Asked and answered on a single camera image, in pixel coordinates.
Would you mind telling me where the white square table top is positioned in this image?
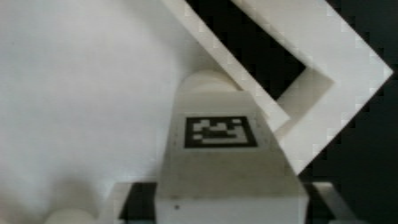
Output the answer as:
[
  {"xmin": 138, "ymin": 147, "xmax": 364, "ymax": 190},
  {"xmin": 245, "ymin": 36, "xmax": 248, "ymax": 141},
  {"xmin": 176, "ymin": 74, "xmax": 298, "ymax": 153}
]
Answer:
[{"xmin": 0, "ymin": 0, "xmax": 291, "ymax": 224}]

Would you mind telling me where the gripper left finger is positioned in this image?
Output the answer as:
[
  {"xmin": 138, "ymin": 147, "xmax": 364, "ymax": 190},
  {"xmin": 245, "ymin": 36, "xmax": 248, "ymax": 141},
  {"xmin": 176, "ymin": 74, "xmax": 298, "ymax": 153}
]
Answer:
[{"xmin": 96, "ymin": 181, "xmax": 160, "ymax": 224}]

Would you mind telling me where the white right fence bar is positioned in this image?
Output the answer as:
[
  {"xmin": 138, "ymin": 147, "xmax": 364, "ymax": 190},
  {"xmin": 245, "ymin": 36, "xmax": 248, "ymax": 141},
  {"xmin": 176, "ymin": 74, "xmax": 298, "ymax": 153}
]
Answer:
[{"xmin": 232, "ymin": 0, "xmax": 392, "ymax": 171}]

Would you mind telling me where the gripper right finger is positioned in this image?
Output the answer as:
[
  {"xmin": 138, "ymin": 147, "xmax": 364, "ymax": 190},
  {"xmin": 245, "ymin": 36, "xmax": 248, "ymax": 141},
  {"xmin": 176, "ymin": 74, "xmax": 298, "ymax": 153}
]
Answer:
[{"xmin": 304, "ymin": 182, "xmax": 369, "ymax": 224}]

